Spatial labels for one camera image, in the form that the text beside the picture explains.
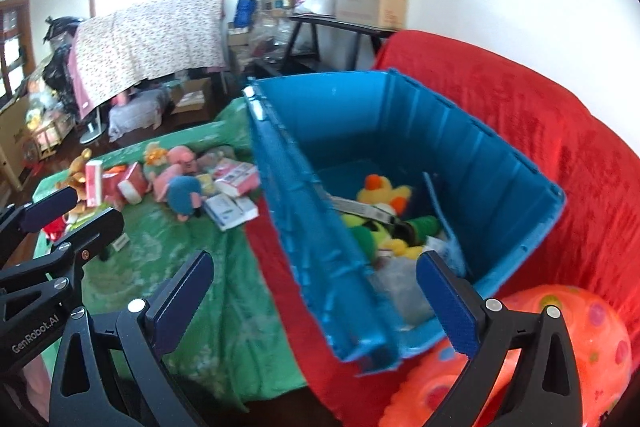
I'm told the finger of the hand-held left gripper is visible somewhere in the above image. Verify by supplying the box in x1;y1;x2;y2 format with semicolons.
0;207;126;304
0;186;78;260

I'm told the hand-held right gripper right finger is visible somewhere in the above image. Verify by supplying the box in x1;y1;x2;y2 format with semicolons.
416;251;583;427

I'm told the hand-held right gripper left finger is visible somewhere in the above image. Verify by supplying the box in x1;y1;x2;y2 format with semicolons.
48;249;216;427

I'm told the blue plastic crate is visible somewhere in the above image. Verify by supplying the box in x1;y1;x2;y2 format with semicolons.
242;68;567;377

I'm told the person's left forearm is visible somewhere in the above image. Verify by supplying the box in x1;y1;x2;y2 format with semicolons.
0;357;51;427

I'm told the red plush toy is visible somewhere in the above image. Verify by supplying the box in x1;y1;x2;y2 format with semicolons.
42;214;68;240

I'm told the red white tissue pack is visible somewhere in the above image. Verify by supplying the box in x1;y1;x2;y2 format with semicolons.
102;167;128;208

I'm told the tall pink tissue pack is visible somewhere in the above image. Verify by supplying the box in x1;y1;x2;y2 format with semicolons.
85;160;104;208

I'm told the green blanket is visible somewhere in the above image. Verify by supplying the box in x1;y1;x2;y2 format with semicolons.
32;99;308;410

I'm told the tan bear plush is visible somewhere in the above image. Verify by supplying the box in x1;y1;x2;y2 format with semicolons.
57;148;93;188

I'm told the wooden rack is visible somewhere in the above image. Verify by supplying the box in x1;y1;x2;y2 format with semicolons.
25;107;76;158

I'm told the green cylinder toy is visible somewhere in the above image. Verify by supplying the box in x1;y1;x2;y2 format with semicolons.
400;216;441;248

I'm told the tall brown cardboard box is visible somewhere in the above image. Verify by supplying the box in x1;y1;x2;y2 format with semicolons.
0;94;33;180

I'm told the white fan stand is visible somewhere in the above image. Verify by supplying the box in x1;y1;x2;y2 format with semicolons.
79;104;106;145

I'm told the blue pig plush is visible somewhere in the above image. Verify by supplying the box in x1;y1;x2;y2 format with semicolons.
165;177;206;223

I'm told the yellow flower plush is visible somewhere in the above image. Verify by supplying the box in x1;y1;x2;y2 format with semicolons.
143;142;168;168

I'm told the white blue medicine box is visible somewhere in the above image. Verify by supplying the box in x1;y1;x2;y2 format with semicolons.
202;194;246;232

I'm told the green plush toy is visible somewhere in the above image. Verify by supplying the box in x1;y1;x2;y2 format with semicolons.
342;214;396;265

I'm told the pink pig plush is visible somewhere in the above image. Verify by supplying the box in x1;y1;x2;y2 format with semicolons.
152;146;198;202

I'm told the small white box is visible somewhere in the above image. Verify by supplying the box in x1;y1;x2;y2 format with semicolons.
235;197;260;223

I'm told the grey cushion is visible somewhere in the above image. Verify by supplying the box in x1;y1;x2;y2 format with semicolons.
107;89;173;142

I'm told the yellow duck plush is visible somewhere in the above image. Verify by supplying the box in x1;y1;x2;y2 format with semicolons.
356;174;413;215

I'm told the grey long packet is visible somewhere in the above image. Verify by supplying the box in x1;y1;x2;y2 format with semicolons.
325;192;401;225

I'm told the black garbage bag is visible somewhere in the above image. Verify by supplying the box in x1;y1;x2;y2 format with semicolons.
42;17;83;118

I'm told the pink white wide pack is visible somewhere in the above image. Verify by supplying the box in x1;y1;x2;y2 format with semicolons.
212;159;261;198

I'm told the orange inflatable ball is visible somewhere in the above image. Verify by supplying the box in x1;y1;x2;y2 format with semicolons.
377;284;632;427

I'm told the open flat cardboard box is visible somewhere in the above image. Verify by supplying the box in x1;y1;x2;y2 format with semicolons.
170;77;213;115

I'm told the wooden door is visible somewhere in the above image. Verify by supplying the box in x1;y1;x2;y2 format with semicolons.
0;0;36;100

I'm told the floral bed sheet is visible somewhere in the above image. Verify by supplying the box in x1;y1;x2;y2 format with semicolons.
70;0;226;118

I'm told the red blanket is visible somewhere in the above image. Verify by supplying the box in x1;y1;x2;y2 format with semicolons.
245;29;640;427

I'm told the pile of clear packets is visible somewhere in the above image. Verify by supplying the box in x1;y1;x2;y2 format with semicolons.
227;14;301;72

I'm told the blue bag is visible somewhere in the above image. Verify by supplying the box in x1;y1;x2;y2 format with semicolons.
235;0;257;30

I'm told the black table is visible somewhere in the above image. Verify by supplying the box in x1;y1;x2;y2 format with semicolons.
280;14;396;75

